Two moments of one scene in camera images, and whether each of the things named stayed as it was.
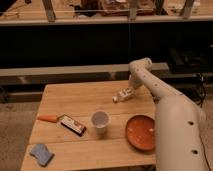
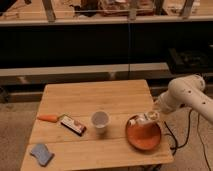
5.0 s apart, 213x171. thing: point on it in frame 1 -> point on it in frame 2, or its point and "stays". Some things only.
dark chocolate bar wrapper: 73,126 stays
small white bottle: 122,95 -> 148,117
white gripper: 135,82 -> 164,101
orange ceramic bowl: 140,131 stays
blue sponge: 42,154 stays
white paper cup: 100,119 stays
